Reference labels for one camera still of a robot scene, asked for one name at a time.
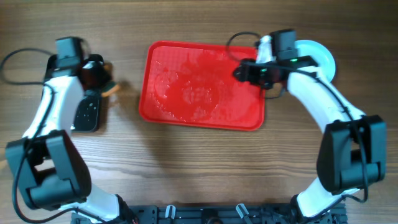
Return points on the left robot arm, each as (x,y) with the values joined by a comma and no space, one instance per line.
(48,171)

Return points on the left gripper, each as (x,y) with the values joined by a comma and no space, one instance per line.
(99,65)

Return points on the red plastic tray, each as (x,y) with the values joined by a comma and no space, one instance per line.
(192,84)

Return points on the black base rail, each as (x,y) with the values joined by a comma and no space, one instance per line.
(205,214)

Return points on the light blue plate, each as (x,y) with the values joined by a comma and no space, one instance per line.
(320,54)

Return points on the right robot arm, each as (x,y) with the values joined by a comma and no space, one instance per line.
(352,153)

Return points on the green and orange sponge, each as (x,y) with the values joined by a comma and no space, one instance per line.
(111,86)

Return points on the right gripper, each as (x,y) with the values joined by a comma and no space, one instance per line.
(249,73)

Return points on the black water tub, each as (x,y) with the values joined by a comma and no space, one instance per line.
(87,118)

